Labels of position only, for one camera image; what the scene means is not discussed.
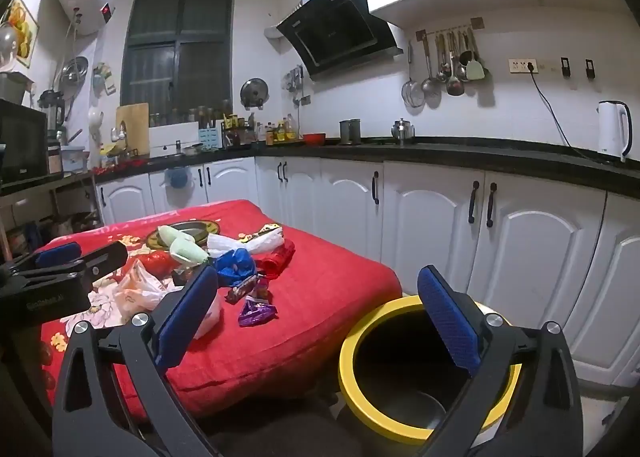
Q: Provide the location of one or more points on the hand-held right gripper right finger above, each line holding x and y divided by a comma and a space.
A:
447, 322

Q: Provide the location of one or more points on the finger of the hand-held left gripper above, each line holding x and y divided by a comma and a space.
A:
57, 253
102, 258

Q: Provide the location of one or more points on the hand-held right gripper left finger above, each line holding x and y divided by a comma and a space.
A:
185, 312

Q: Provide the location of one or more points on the white and orange plastic bag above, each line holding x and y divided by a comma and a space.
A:
135, 288

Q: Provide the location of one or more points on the red canister with lid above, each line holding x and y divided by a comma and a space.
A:
159, 264

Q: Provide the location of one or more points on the brown snack bar wrapper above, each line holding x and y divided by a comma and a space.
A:
242, 288

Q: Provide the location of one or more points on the blue plastic bag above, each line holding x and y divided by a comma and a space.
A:
235, 267

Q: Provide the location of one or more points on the purple foil wrapper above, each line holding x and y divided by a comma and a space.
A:
255, 312

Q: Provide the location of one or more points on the yellow rimmed black bin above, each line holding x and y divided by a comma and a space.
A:
350, 362

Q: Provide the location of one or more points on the red plastic bag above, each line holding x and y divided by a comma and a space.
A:
277, 259

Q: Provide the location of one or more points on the short yellow snack wrapper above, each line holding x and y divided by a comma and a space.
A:
269, 229

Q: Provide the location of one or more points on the wooden side shelf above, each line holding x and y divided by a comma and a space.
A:
50, 197

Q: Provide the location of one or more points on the round metal tray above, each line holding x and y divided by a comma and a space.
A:
187, 231

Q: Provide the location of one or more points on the white base cabinets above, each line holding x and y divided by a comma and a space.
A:
450, 237

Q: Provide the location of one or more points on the blue hanging cloth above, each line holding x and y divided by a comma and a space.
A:
176, 178

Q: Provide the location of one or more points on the black microwave oven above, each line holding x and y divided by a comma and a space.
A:
22, 144

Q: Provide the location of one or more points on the red floral blanket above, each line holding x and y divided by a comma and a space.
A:
310, 297

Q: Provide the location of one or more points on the wooden cutting board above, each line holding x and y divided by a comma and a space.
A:
132, 129

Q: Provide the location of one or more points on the white rounded bottle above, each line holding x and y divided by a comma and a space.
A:
95, 118

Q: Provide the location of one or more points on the white box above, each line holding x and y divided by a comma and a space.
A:
172, 137

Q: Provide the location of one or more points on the black blender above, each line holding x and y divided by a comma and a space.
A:
52, 109

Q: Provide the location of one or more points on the light blue knife holder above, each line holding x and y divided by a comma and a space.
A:
210, 136

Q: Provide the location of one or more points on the row of windowsill jars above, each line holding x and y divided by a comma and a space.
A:
195, 115

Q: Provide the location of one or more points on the black countertop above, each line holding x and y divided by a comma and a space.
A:
450, 148

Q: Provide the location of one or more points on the metal colander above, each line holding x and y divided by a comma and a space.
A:
75, 72

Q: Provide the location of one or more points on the metal teapot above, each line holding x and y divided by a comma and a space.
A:
402, 130

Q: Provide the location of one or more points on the row of condiment bottles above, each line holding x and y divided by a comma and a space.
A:
280, 130

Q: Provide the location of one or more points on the grey metal mug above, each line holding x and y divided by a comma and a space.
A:
350, 131

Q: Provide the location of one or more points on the red bowl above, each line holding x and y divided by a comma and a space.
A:
314, 138

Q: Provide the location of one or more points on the dark framed window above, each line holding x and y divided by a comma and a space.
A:
177, 47

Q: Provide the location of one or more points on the metal pot lid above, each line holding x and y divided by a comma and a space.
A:
254, 92

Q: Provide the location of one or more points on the white electric kettle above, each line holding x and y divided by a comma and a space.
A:
611, 129

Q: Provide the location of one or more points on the row of hanging kitchen utensils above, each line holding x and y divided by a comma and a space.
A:
450, 67

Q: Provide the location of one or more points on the hanging kitchen tools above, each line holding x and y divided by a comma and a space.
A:
295, 79

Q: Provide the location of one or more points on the black range hood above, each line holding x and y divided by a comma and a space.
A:
340, 24

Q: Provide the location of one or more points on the wall organiser with items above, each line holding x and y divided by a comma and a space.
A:
103, 78

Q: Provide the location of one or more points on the fruit wall picture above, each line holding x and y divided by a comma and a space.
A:
22, 32

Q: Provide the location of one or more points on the white wall socket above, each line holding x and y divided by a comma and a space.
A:
522, 65

